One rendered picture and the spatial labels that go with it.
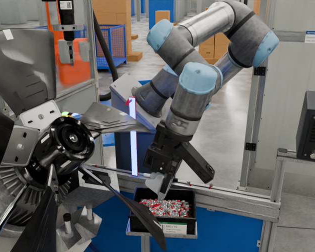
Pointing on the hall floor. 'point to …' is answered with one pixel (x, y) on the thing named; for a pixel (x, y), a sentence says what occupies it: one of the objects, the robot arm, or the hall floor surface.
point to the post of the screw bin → (145, 244)
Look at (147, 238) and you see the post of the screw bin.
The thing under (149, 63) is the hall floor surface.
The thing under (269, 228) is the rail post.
